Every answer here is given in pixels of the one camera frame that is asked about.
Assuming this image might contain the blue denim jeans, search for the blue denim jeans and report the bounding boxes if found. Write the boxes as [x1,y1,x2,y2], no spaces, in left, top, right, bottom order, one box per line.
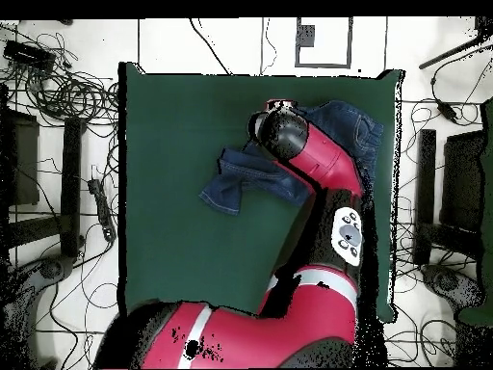
[198,99,385,216]

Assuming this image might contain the dark flat panel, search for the dark flat panel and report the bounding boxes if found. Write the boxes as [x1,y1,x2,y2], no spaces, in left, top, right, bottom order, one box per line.
[439,129,487,232]
[0,107,40,207]

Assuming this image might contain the dark green table cloth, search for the dark green table cloth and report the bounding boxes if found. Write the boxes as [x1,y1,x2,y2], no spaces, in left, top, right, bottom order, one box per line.
[117,61,405,325]

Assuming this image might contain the black power adapter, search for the black power adapter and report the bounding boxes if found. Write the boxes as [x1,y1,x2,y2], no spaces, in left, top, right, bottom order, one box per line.
[436,100,459,123]

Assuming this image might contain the black tripod pole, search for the black tripod pole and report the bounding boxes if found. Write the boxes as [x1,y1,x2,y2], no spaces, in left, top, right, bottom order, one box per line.
[418,16,493,70]

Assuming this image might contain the black power strip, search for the black power strip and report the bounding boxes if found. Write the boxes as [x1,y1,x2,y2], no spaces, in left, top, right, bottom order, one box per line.
[87,177,117,243]

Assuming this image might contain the black wheeled chair base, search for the black wheeled chair base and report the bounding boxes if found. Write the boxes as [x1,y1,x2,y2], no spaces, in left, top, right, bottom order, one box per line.
[0,253,76,369]
[419,263,487,309]

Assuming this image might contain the black electronics box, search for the black electronics box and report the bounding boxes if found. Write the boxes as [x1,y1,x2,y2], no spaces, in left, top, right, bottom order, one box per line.
[2,39,57,72]

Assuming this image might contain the grey square floor frame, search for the grey square floor frame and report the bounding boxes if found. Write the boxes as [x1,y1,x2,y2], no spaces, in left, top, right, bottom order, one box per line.
[295,16,353,69]

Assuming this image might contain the black floor cable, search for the black floor cable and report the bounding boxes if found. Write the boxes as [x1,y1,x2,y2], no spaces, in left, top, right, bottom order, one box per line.
[188,17,233,75]

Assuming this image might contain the black stand base frame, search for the black stand base frame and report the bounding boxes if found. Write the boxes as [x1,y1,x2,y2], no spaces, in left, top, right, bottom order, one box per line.
[5,116,87,259]
[413,128,484,267]

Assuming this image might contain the black cable tangle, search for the black cable tangle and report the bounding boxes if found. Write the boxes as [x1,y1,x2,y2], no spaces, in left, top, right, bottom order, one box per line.
[0,30,120,128]

